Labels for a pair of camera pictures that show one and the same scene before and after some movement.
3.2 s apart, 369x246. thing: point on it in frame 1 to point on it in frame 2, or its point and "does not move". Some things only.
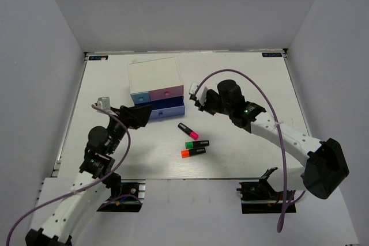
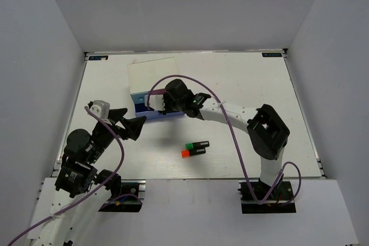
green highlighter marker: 196,144 does not move
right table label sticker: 271,54 does not move
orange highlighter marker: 188,152 does not move
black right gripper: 205,108 to 166,97
